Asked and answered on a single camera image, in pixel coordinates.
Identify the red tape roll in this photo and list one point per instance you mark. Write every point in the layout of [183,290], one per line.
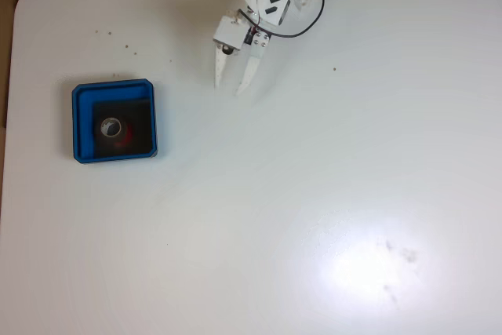
[125,139]

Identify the blue square box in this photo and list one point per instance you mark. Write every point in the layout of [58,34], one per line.
[82,123]

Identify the black foam pad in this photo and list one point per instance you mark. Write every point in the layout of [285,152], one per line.
[141,115]

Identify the white camera box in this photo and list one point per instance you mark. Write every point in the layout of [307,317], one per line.
[229,33]

